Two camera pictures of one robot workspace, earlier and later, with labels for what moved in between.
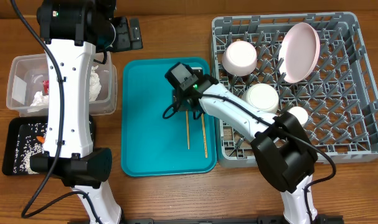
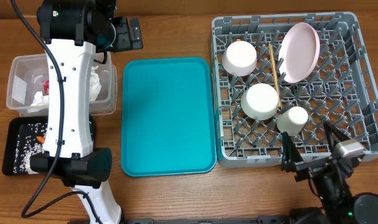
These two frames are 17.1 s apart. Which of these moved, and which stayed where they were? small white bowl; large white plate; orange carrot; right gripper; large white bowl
Moved: right gripper
Stayed: small white bowl; large white plate; orange carrot; large white bowl
